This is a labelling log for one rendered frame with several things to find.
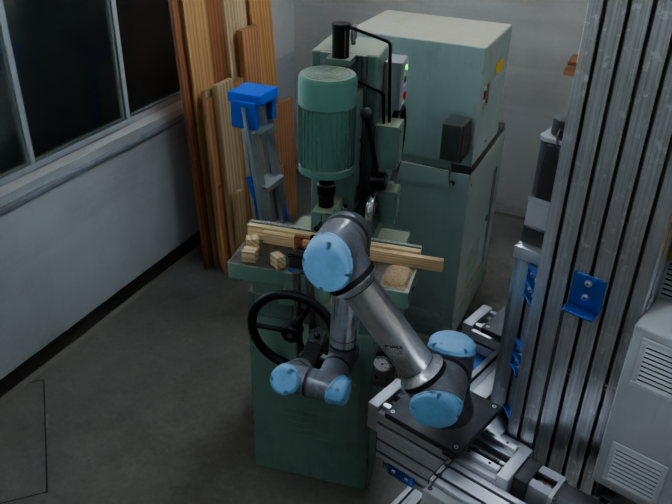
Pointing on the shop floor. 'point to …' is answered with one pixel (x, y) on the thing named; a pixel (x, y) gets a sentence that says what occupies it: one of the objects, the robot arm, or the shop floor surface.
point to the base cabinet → (313, 418)
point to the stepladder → (242, 103)
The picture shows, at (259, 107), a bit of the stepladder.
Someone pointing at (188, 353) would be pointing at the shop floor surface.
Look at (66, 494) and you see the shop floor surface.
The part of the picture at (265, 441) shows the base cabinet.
